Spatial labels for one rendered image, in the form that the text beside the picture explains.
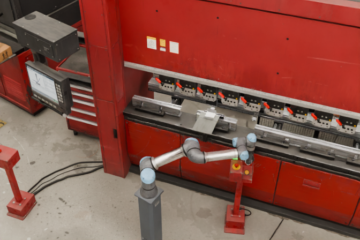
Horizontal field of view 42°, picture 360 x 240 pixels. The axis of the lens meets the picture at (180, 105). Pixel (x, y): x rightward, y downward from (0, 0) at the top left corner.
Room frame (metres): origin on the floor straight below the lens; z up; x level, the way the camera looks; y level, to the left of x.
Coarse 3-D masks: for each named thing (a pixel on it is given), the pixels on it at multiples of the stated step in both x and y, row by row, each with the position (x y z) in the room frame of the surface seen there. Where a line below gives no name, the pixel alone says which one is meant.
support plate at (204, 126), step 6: (204, 114) 3.28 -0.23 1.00; (198, 120) 3.20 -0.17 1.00; (204, 120) 3.20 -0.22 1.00; (210, 120) 3.20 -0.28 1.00; (216, 120) 3.20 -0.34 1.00; (198, 126) 3.11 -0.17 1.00; (204, 126) 3.11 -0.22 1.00; (210, 126) 3.11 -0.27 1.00; (204, 132) 3.03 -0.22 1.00; (210, 132) 3.03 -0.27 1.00
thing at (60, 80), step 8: (32, 64) 3.21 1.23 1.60; (40, 64) 3.25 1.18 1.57; (40, 72) 3.12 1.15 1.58; (48, 72) 3.10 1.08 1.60; (56, 72) 3.14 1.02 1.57; (56, 80) 3.01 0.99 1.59; (64, 80) 3.01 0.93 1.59; (56, 88) 3.02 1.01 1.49; (64, 88) 2.99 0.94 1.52; (40, 96) 3.17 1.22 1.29; (64, 96) 2.98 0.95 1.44; (56, 104) 3.05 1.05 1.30; (64, 104) 2.98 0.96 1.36; (72, 104) 3.07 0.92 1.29; (64, 112) 2.99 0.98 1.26
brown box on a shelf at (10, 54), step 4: (0, 44) 4.31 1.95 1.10; (4, 44) 4.30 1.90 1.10; (0, 48) 4.23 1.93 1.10; (4, 48) 4.24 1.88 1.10; (8, 48) 4.25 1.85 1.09; (0, 52) 4.15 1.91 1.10; (4, 52) 4.19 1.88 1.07; (8, 52) 4.23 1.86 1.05; (12, 52) 4.31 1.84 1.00; (0, 56) 4.14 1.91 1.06; (4, 56) 4.18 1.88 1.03; (8, 56) 4.22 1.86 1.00; (12, 56) 4.24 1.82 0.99; (0, 60) 4.13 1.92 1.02; (4, 60) 4.17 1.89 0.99; (0, 64) 4.10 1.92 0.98
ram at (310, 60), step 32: (128, 0) 3.53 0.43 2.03; (160, 0) 3.43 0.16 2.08; (192, 0) 3.33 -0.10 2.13; (128, 32) 3.54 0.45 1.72; (160, 32) 3.43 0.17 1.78; (192, 32) 3.33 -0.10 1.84; (224, 32) 3.24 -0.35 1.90; (256, 32) 3.15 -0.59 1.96; (288, 32) 3.06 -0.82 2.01; (320, 32) 2.98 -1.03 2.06; (352, 32) 2.91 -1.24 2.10; (160, 64) 3.44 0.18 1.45; (192, 64) 3.33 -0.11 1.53; (224, 64) 3.23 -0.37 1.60; (256, 64) 3.14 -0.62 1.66; (288, 64) 3.05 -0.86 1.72; (320, 64) 2.96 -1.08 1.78; (352, 64) 2.89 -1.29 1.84; (288, 96) 3.03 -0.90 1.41; (320, 96) 2.94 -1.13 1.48; (352, 96) 2.86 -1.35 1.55
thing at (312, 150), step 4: (300, 148) 2.93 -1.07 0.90; (304, 148) 2.93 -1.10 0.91; (308, 148) 2.93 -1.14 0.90; (312, 148) 2.93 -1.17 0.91; (304, 152) 2.91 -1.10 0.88; (308, 152) 2.90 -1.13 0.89; (312, 152) 2.89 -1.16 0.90; (316, 152) 2.89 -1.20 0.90; (320, 152) 2.89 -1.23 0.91; (324, 152) 2.89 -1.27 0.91; (320, 156) 2.86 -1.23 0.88; (324, 156) 2.85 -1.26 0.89; (328, 156) 2.84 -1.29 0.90; (332, 156) 2.83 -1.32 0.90
